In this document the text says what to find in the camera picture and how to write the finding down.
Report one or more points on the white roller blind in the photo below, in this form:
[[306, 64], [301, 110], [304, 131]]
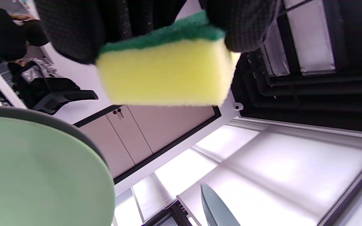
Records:
[[294, 166]]

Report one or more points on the brown door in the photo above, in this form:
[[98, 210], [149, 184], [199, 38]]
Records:
[[168, 125]]

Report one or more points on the person's left hand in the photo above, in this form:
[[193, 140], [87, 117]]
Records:
[[80, 25]]

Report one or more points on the light green plate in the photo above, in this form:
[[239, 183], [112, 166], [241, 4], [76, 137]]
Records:
[[36, 175]]

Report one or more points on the teal plate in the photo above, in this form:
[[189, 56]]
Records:
[[215, 210]]

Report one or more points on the black window frame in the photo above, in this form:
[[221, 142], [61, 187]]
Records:
[[174, 213]]

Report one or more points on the black chrome-base office chair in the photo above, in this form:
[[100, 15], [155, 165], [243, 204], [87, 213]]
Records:
[[52, 94]]

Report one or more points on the yellow green sponge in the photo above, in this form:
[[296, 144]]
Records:
[[168, 75]]

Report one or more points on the white dome security camera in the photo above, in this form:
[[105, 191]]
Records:
[[238, 106]]

